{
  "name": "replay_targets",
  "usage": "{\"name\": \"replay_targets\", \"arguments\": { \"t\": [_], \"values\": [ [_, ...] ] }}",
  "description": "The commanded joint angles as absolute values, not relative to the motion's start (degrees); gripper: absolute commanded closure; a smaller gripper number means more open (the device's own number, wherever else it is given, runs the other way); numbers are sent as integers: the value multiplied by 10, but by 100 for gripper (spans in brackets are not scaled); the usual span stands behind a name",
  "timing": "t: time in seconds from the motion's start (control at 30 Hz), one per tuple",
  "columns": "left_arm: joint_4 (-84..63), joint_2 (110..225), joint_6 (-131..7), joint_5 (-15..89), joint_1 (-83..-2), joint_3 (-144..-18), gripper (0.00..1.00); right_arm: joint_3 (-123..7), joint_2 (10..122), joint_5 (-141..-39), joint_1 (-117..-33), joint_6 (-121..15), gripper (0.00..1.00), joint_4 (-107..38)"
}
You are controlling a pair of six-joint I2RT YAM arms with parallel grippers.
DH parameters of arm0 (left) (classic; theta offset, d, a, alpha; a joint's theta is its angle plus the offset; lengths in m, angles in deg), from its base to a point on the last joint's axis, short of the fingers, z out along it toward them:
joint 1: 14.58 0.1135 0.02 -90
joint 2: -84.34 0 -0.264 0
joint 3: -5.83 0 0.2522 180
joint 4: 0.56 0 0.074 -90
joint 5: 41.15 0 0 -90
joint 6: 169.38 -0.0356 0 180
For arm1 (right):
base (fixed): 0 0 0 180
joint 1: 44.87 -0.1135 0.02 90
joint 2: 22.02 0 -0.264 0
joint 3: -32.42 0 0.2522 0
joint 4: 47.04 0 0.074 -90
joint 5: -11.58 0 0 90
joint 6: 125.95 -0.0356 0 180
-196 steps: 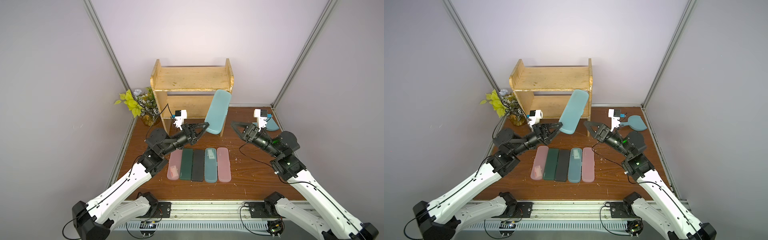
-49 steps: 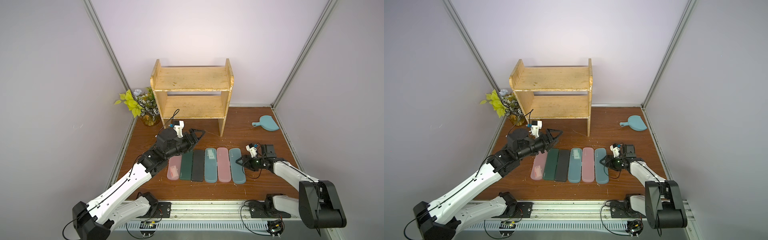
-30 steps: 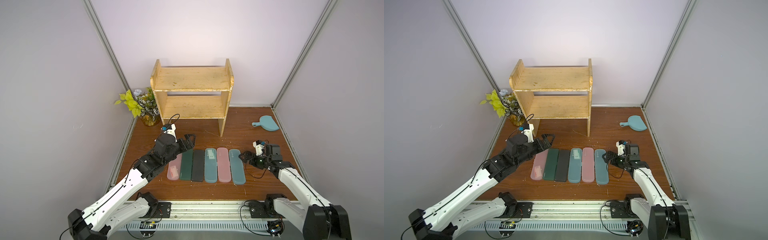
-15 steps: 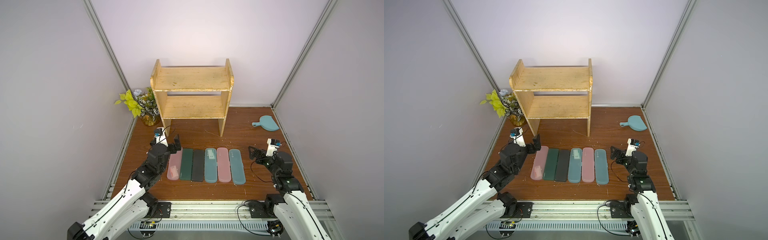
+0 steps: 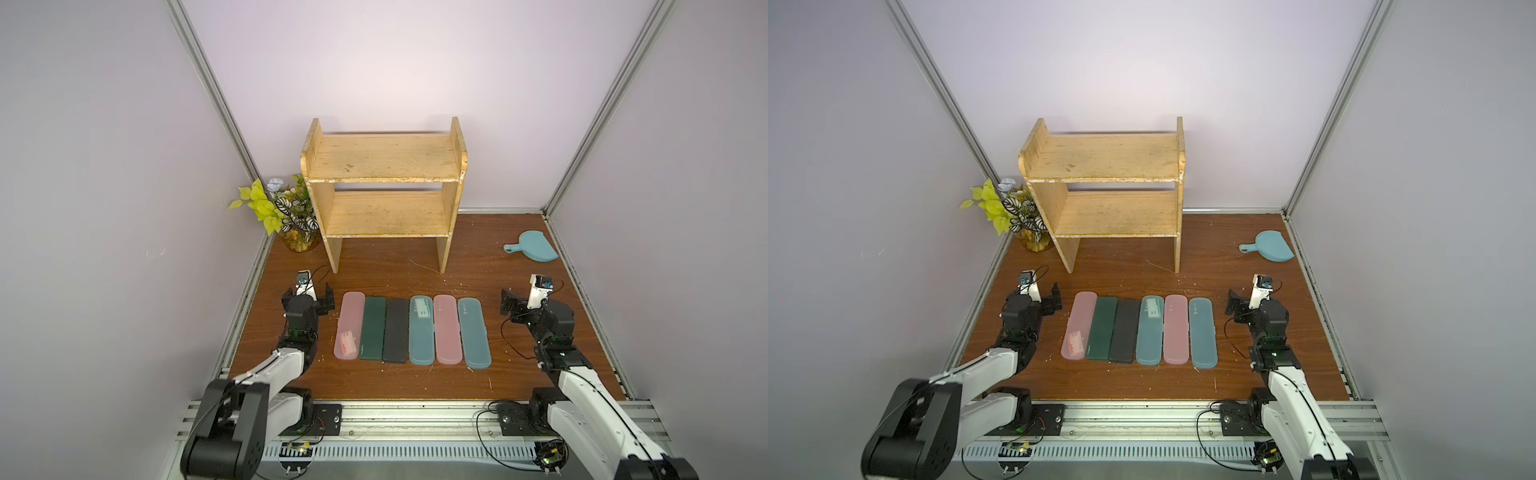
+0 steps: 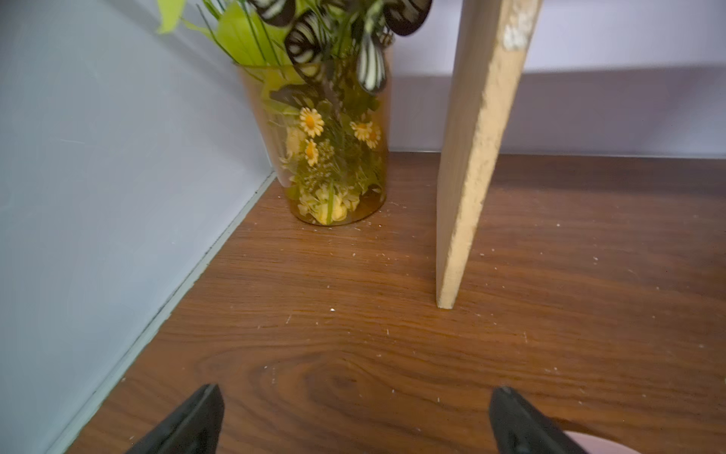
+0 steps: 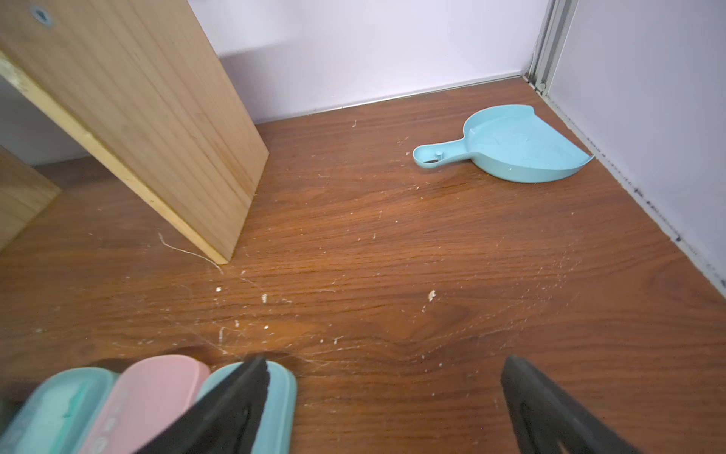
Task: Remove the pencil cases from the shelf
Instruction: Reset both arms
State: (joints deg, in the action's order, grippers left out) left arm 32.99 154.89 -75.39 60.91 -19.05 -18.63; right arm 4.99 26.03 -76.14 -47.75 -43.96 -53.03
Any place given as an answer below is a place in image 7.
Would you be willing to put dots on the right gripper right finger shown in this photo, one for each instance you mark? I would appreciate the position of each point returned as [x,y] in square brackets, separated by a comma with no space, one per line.
[546,419]

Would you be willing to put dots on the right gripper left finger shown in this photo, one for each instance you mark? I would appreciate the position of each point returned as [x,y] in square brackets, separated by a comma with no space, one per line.
[225,420]

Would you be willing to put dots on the teal pencil case shelf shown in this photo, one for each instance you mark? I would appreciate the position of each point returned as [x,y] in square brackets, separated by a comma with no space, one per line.
[275,428]
[60,412]

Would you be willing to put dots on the pink pencil case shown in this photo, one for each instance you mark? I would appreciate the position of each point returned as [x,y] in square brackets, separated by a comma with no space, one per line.
[147,398]

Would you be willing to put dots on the wooden two-tier shelf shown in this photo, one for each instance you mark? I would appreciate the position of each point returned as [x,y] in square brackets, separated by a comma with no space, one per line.
[139,86]

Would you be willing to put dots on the teal dustpan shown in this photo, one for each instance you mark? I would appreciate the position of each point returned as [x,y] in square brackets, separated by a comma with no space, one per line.
[509,142]

